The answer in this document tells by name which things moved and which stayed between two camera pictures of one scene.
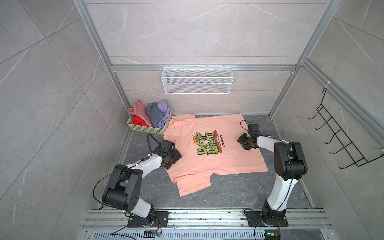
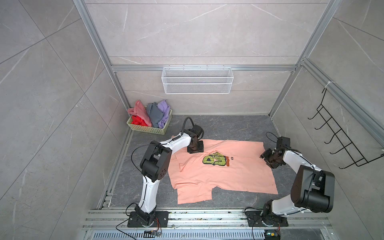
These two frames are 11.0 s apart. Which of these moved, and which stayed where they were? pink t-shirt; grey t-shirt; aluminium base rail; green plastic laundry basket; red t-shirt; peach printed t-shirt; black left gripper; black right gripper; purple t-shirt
Moved: peach printed t-shirt; black left gripper; black right gripper
Stayed: green plastic laundry basket; pink t-shirt; aluminium base rail; grey t-shirt; red t-shirt; purple t-shirt
